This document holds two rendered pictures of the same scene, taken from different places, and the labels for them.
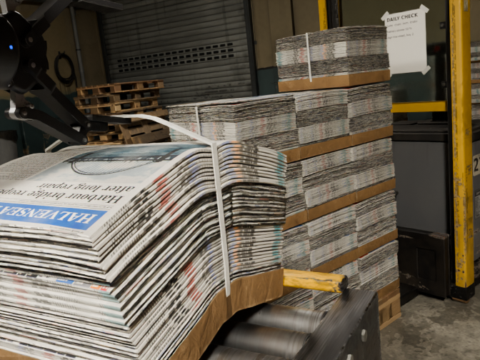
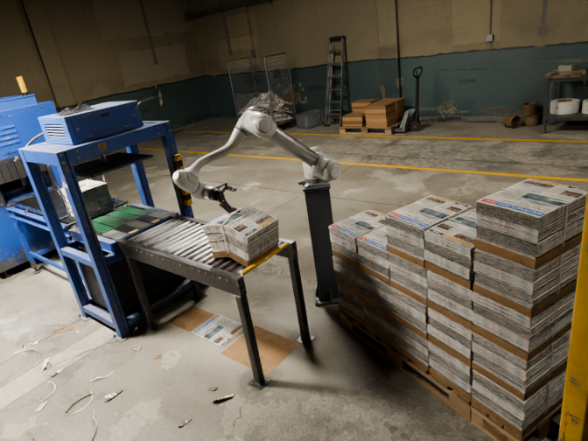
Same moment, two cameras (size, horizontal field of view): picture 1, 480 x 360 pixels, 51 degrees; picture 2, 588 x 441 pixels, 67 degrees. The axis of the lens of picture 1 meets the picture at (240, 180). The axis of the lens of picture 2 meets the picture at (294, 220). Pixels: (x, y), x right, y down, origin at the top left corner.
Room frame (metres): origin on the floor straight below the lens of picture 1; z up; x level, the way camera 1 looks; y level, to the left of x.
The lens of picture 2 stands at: (1.55, -2.33, 2.05)
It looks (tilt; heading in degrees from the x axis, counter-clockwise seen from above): 23 degrees down; 102
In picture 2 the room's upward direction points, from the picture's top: 9 degrees counter-clockwise
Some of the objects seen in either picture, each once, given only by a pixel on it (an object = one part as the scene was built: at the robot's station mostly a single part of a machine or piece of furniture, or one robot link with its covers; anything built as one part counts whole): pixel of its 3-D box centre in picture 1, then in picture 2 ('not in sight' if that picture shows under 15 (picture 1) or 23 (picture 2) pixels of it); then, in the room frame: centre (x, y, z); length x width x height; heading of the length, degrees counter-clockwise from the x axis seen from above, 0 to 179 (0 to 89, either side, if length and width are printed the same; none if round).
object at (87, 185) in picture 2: not in sight; (87, 199); (-1.12, 1.18, 0.93); 0.38 x 0.30 x 0.26; 150
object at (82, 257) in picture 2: not in sight; (136, 262); (-0.63, 0.90, 0.38); 0.94 x 0.69 x 0.63; 60
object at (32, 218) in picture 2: not in sight; (66, 209); (-1.61, 1.46, 0.75); 1.53 x 0.64 x 0.10; 150
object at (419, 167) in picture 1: (431, 195); not in sight; (2.69, -1.05, 0.40); 0.69 x 0.55 x 0.80; 40
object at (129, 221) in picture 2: not in sight; (125, 226); (-0.63, 0.90, 0.75); 0.70 x 0.65 x 0.10; 150
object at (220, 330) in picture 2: not in sight; (220, 329); (0.23, 0.41, 0.00); 0.37 x 0.28 x 0.01; 150
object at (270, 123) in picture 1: (232, 134); (428, 230); (1.79, 0.01, 0.95); 0.38 x 0.29 x 0.23; 41
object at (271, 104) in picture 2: not in sight; (262, 94); (-1.02, 8.25, 0.85); 1.21 x 0.83 x 1.71; 150
